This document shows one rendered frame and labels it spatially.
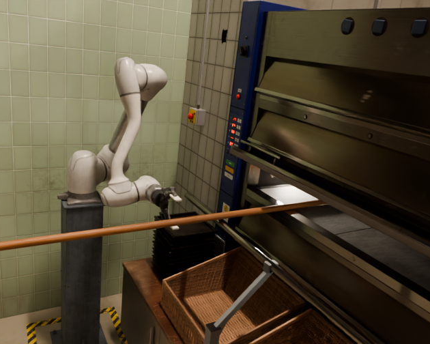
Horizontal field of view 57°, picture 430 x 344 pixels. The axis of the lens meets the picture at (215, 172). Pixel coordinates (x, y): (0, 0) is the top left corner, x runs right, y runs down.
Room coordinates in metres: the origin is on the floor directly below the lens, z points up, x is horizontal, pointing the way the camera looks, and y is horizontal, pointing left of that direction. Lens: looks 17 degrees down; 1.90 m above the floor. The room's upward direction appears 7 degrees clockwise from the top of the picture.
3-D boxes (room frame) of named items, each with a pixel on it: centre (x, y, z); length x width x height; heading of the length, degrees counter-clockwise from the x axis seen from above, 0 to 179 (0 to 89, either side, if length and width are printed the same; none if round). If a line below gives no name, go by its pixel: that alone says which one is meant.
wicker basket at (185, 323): (1.69, -0.14, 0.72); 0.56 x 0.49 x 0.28; 31
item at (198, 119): (2.60, 0.16, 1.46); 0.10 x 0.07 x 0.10; 32
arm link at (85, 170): (2.11, 0.73, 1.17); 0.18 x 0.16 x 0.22; 149
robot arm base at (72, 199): (2.09, 0.75, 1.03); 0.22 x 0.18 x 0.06; 120
